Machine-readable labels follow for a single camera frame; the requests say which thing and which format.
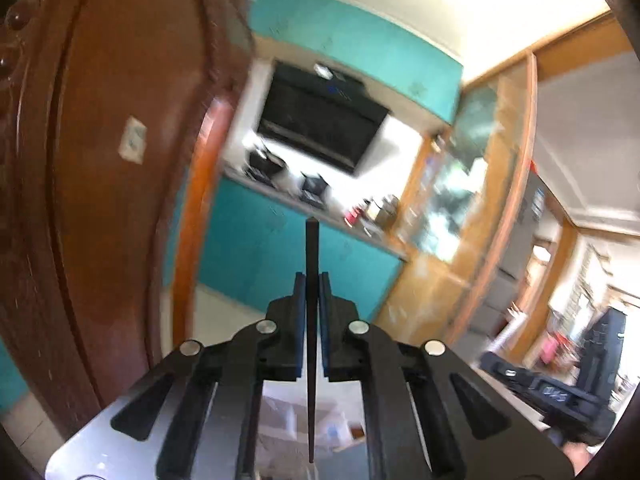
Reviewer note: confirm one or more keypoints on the teal side cabinets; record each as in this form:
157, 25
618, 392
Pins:
10, 377

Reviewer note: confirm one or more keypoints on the red bottle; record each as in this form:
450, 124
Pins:
352, 216

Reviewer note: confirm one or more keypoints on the pink hanging cloth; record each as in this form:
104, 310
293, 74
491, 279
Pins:
548, 350

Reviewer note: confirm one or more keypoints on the white hanging cloth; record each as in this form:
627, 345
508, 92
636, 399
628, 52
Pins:
507, 335

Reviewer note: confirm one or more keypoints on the carved wooden chair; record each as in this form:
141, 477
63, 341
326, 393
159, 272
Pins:
110, 210

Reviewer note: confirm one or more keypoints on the black range hood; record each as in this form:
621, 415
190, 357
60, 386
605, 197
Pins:
320, 120

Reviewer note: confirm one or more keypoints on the black wok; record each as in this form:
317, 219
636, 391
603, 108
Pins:
264, 164

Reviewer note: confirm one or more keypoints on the teal base cabinets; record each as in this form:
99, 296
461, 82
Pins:
260, 255

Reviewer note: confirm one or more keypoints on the etched glass sliding door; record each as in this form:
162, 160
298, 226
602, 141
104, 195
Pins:
450, 195

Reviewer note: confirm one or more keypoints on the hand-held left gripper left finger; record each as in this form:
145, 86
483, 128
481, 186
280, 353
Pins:
299, 325

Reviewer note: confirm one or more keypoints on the grey refrigerator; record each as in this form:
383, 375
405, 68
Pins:
515, 270

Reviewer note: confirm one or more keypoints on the white chair sticker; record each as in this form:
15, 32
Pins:
132, 140

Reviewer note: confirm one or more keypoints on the steel stock pot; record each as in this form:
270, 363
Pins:
386, 207

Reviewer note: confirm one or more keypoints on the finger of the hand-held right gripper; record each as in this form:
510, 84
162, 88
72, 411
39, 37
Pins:
502, 371

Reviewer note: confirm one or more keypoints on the kitchen countertop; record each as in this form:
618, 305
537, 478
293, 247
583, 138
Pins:
372, 232

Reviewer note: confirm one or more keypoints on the black lidded pot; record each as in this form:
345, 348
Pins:
316, 191

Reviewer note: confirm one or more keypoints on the teal wall cabinets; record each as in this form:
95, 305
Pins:
360, 45

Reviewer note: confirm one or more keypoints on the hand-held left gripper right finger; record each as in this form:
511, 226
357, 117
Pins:
326, 325

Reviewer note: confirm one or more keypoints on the person's right hand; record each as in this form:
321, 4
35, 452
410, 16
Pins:
579, 457

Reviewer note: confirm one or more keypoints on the black chopstick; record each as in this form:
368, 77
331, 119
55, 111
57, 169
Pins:
312, 260

